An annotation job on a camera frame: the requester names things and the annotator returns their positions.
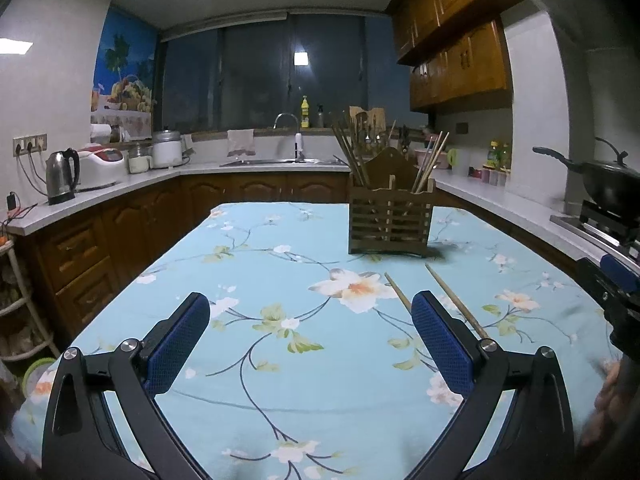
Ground steel electric kettle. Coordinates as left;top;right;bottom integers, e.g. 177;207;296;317
45;148;81;206

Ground black wok with lid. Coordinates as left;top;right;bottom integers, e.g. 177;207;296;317
532;136;640;217

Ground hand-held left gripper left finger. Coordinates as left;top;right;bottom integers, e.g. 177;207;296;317
41;292;211;480

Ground floral light blue tablecloth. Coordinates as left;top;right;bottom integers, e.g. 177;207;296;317
10;201;626;480

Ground hanging dish cloth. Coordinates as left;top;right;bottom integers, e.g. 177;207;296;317
227;130;257;157

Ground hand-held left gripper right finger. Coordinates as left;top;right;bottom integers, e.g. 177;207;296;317
405;290;576;480

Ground white kitchen countertop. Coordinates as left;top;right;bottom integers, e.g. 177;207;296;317
5;160;581;241

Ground dark kitchen window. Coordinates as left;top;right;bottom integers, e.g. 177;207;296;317
160;12;431;133

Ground steel kitchen sink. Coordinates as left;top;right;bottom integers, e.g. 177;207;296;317
220;158;346;167

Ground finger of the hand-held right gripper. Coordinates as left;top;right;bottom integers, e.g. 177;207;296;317
577;254;640;311

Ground pink basin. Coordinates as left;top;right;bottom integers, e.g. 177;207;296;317
414;147;449;170

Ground wooden high wall cabinets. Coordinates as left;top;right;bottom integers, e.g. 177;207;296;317
390;0;511;66

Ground short wooden chopstick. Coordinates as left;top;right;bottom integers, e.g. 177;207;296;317
384;272;413;313

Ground bunch of dark chopsticks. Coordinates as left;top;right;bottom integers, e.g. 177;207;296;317
331;110;372;190

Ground tropical fruit wall poster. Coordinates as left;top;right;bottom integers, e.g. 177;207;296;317
90;7;161;138

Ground white rice cooker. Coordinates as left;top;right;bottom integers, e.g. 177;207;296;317
77;145;126;192

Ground chrome kitchen faucet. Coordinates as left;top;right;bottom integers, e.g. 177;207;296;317
273;112;305;163

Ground row of spice jars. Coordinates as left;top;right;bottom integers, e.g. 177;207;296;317
470;166;511;187

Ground white lidded pot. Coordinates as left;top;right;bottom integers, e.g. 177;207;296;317
151;130;183;169

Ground wooden chopstick holder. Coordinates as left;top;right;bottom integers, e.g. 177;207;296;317
348;149;437;259

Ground steel range hood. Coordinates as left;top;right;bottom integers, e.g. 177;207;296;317
502;0;640;56

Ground long wooden chopstick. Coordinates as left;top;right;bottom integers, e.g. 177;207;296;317
426;263;491;340

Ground wooden base cabinets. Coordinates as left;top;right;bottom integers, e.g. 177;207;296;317
15;171;586;356

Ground countertop utensil rack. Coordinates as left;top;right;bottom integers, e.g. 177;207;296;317
347;106;387;158

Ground wooden low wall cabinets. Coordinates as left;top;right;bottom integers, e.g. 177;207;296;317
409;17;513;111

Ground white corner shelf rack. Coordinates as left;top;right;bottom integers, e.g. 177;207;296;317
0;240;63;361

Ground light wooden chopstick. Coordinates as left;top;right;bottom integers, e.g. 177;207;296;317
412;132;445;193
420;131;451;194

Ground glass storage jar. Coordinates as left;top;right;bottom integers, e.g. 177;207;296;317
127;142;153;175

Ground wall socket strip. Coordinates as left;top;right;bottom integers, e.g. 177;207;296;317
12;133;48;156

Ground green rimmed container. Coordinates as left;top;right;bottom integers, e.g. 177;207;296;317
22;356;58;401

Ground person's right hand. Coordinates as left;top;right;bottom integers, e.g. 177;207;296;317
580;357;626;451

